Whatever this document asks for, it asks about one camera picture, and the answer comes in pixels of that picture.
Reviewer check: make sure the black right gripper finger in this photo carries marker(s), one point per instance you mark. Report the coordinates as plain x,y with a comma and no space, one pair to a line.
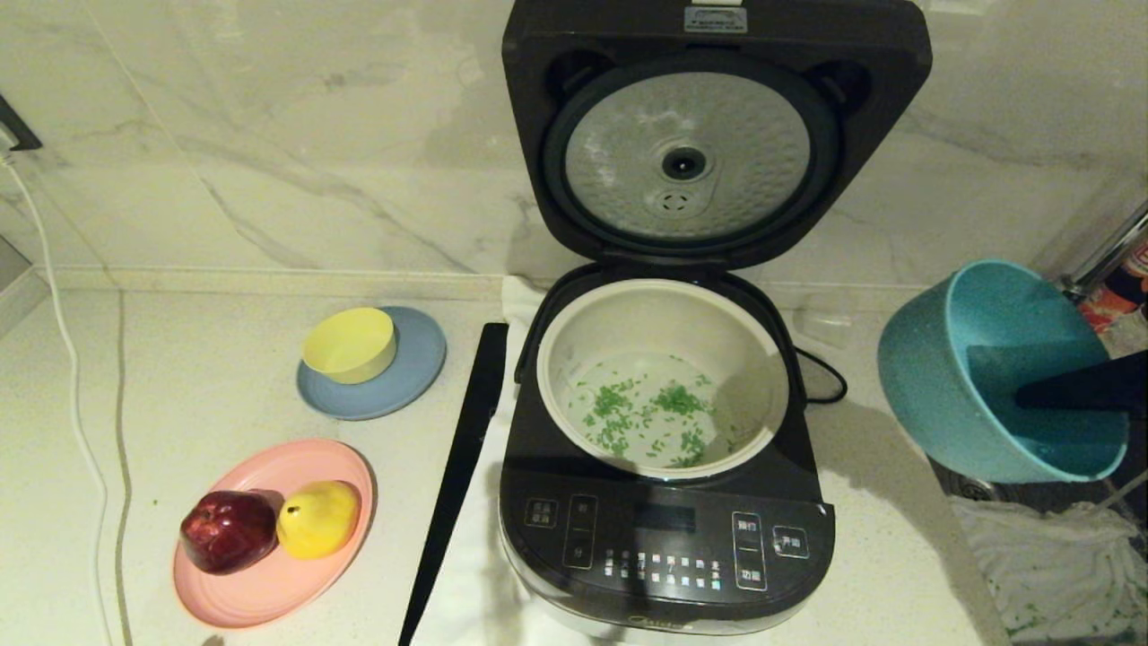
1094,388

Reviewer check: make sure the teal bowl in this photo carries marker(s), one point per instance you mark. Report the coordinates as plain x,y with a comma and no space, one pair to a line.
933,386

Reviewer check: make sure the chopped green vegetables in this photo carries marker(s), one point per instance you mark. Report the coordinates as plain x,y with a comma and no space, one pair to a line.
614,404

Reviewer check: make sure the cream inner pot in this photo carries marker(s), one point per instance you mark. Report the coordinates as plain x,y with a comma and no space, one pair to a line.
664,314

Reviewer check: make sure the dark grey rice cooker base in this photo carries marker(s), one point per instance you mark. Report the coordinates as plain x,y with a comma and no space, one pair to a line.
664,538

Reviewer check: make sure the yellow bowl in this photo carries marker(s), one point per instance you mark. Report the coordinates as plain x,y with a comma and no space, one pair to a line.
348,348

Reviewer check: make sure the red printed can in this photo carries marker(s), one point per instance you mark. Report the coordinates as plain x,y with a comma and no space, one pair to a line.
1126,301

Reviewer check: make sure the dark metal sink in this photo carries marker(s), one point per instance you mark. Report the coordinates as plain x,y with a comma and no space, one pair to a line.
1112,493

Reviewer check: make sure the chrome faucet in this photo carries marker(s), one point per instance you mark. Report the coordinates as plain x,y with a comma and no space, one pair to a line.
1117,247

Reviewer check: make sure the metal sink drain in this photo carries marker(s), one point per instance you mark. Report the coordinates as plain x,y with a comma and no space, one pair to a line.
976,489

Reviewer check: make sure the white cloth with green specks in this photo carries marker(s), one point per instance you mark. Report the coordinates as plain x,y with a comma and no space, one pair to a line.
1049,574

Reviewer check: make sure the clear plastic cup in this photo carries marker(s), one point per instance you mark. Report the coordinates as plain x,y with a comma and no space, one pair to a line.
823,330

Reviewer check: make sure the black flat board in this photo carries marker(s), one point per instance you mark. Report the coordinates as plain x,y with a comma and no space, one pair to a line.
457,475

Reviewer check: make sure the blue plate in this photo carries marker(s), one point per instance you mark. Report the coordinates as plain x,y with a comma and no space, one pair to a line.
413,372

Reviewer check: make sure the yellow pear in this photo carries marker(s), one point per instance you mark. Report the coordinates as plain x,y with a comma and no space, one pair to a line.
317,520

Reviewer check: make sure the pink plate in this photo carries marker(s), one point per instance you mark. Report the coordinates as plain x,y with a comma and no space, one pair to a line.
269,592

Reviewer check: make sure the red apple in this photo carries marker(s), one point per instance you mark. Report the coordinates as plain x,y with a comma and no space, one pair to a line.
229,532

